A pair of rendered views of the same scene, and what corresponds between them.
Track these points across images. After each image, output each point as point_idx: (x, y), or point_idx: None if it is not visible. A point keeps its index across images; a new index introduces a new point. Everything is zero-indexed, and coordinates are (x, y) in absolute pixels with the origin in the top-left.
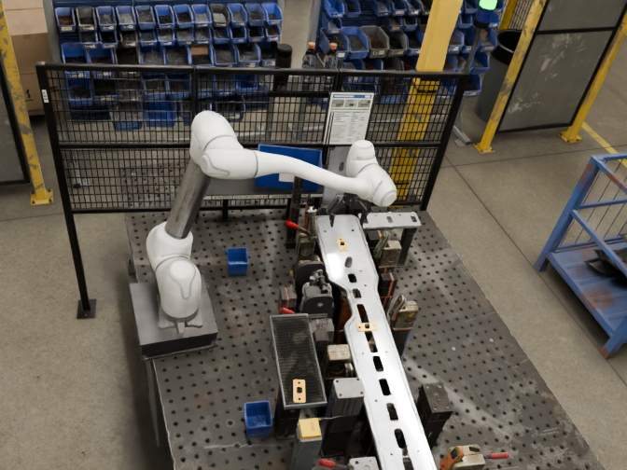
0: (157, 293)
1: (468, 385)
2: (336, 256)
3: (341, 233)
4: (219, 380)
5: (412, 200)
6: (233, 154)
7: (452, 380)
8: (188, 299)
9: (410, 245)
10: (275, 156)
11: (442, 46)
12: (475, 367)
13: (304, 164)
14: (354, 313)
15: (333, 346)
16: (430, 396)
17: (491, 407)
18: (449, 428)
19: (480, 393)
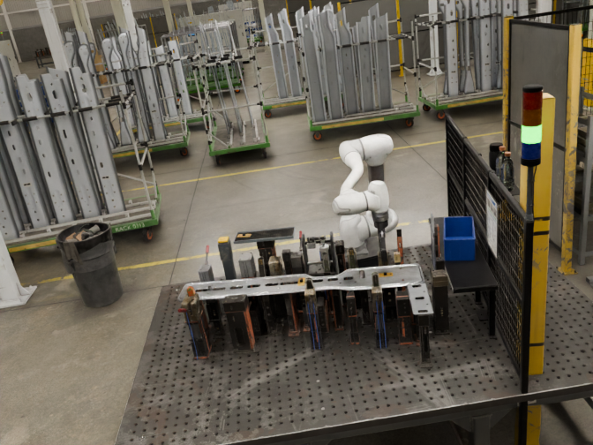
0: (368, 241)
1: (280, 382)
2: (371, 272)
3: (398, 275)
4: None
5: (519, 369)
6: (345, 145)
7: (288, 374)
8: (340, 231)
9: (420, 340)
10: (356, 160)
11: (524, 179)
12: (295, 390)
13: (354, 170)
14: (313, 276)
15: (278, 257)
16: (236, 296)
17: (257, 392)
18: (248, 365)
19: (270, 388)
